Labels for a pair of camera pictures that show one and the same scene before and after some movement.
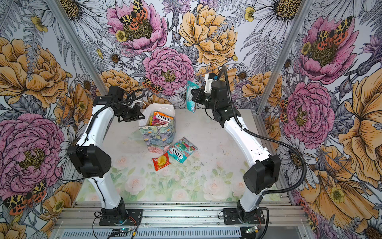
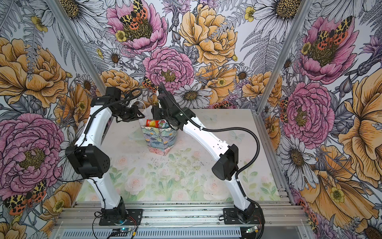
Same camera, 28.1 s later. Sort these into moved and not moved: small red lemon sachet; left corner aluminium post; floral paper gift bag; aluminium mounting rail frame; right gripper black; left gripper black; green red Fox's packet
Moved: green red Fox's packet; small red lemon sachet; right gripper black
Not moved: left gripper black; aluminium mounting rail frame; left corner aluminium post; floral paper gift bag
